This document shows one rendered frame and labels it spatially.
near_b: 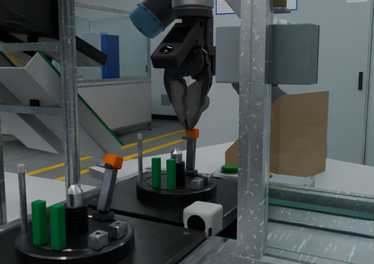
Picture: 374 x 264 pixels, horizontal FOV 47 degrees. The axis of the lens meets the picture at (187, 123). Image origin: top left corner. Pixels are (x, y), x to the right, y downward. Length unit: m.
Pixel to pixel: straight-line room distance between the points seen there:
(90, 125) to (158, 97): 8.22
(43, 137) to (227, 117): 3.11
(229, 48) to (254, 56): 0.05
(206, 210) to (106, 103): 6.08
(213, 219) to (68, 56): 0.39
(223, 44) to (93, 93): 5.91
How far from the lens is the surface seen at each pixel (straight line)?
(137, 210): 0.68
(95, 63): 0.90
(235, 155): 1.28
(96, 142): 0.90
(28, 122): 0.98
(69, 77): 0.80
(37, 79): 0.81
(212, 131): 4.09
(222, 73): 0.55
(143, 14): 0.89
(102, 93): 6.59
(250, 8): 0.51
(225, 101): 4.00
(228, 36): 0.55
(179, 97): 0.77
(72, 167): 0.83
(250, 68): 0.51
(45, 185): 1.27
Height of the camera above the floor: 1.20
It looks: 8 degrees down
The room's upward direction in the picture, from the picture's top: straight up
